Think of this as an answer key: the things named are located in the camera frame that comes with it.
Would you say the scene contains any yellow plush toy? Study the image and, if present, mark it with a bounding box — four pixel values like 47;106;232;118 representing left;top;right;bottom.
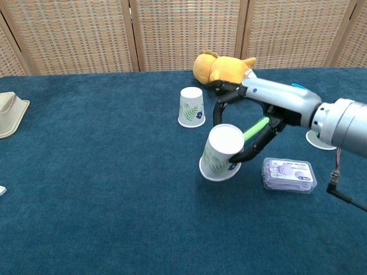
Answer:
192;50;257;89

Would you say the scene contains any beige plastic tray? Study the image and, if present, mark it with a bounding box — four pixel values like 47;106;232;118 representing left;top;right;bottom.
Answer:
0;91;30;140

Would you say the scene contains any white paper cup leaf print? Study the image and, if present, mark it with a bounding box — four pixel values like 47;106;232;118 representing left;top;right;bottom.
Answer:
199;123;245;182
177;87;206;128
305;130;338;151

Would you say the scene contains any woven bamboo folding screen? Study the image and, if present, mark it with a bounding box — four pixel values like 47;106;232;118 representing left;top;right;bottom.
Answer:
0;0;367;77

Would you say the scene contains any blue felt table cover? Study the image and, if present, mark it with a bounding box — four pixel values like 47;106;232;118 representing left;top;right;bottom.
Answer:
0;67;367;275

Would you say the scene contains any clear plastic card box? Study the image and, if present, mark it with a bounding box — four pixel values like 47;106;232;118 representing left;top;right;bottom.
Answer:
261;157;318;195

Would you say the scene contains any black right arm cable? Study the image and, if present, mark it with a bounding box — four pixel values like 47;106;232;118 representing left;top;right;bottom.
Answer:
326;148;367;213

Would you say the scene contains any green blue toy water pump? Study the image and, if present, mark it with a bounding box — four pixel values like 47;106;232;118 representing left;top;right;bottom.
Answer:
243;82;315;142

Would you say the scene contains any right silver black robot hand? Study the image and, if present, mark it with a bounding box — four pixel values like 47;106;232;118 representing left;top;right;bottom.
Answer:
210;77;322;164

